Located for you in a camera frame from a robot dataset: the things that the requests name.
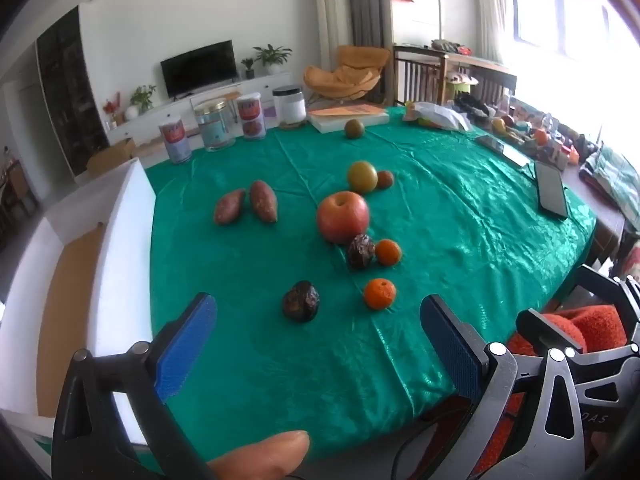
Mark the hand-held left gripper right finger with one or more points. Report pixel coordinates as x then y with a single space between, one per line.
450 345

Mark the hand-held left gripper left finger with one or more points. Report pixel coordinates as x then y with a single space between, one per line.
187 340

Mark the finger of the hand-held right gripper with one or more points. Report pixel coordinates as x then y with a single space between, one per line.
592 272
545 327

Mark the small orange tangerine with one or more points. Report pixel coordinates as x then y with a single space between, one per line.
379 294
388 252

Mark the dark brown water chestnut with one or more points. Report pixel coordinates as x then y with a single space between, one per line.
300 300
361 251

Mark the oval sweet potato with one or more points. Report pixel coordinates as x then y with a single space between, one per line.
230 206

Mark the white foam box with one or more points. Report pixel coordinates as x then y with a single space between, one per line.
135 210

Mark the long pointed sweet potato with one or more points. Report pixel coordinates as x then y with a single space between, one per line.
263 201

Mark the red apple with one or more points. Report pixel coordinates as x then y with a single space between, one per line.
344 217

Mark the small reddish brown fruit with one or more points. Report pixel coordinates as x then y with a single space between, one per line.
385 179

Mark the yellow green round pear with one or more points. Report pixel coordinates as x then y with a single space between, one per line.
362 176

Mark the olive brown round pear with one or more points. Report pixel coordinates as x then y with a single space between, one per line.
354 128

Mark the person's left hand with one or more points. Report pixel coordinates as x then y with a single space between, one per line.
260 455

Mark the red fuzzy clothing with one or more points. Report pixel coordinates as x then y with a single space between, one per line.
600 325

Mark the green tablecloth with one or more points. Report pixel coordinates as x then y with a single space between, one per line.
225 260

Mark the black smartphone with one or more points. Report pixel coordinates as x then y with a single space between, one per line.
551 190

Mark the folded green patterned cloth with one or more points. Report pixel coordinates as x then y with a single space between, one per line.
612 175

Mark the pile of assorted small items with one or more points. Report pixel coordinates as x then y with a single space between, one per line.
545 135

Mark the flat grey tablet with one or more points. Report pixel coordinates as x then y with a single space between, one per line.
502 149

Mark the brown cardboard box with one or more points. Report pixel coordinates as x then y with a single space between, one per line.
112 157

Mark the red label tin can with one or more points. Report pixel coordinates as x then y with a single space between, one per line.
175 142
251 117

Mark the wooden slatted chair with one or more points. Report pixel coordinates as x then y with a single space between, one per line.
420 75
495 85

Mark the clear jar with gold lid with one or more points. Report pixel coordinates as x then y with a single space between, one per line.
215 125

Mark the white plastic bag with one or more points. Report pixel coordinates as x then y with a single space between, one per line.
440 115

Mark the white television cabinet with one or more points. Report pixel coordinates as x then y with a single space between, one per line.
165 115

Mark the wooden dining furniture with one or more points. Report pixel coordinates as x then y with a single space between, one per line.
12 187

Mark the white round vase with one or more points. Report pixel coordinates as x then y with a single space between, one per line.
131 112

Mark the red flower arrangement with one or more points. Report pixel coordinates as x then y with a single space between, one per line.
111 110

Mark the white foam slab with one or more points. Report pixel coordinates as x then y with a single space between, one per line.
347 122

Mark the leafy green potted plant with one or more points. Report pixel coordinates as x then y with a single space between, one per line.
142 97

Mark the white jar with black lid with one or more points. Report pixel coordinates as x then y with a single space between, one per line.
289 106

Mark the orange paper sheet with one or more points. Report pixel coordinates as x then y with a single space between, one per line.
345 110

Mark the dark framed window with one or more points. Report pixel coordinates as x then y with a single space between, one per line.
565 10

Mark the black television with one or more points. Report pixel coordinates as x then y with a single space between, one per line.
199 67

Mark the dark glass cabinet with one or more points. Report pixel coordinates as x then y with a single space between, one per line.
67 95

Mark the small green potted plant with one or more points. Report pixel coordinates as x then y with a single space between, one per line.
247 66

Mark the white sheer curtain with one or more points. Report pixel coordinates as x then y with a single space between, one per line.
492 10

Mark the orange lounge chair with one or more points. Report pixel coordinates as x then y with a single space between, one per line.
347 77

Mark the large green potted plant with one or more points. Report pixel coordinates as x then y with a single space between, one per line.
272 57

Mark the grey curtain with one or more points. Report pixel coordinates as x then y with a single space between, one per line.
367 5

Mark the white tower air conditioner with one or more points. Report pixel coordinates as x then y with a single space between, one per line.
332 15

